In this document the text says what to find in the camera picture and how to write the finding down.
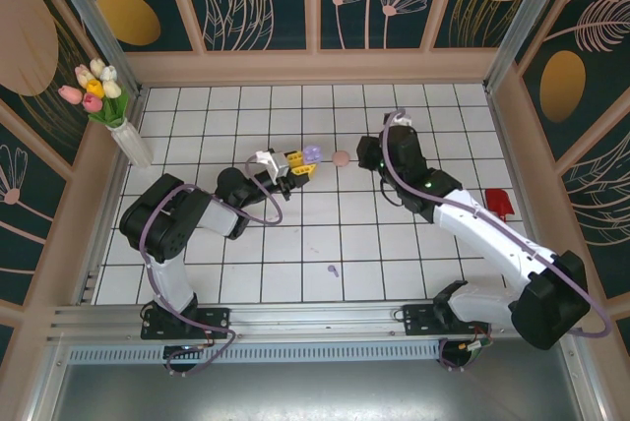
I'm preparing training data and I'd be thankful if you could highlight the white ribbed vase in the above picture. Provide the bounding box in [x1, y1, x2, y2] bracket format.
[108, 118, 153, 170]

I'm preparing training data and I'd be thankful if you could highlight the artificial tulip bouquet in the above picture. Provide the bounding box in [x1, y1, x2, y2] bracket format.
[57, 57, 130, 130]

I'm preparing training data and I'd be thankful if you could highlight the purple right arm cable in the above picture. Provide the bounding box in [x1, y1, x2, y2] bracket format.
[381, 106, 614, 373]

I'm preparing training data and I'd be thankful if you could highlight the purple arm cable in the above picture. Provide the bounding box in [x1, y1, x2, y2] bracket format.
[140, 154, 285, 378]
[381, 106, 614, 373]

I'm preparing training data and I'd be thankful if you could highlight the red toy shovel wooden handle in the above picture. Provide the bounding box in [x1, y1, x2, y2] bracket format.
[484, 188, 516, 219]

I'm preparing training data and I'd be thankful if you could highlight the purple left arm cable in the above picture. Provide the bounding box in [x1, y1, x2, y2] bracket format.
[140, 154, 285, 378]

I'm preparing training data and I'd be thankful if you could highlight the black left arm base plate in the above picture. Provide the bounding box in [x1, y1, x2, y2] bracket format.
[141, 306, 232, 342]

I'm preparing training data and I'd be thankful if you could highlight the aluminium mounting rail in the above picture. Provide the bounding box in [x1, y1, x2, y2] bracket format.
[46, 297, 587, 343]

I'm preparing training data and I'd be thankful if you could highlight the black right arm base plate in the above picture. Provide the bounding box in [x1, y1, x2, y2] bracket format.
[402, 302, 493, 338]

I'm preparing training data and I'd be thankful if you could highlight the aluminium corner post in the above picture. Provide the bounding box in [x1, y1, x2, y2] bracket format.
[483, 0, 567, 93]
[41, 0, 144, 89]

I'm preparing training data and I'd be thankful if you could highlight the slotted grey cable duct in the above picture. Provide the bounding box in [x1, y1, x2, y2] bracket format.
[66, 339, 444, 366]

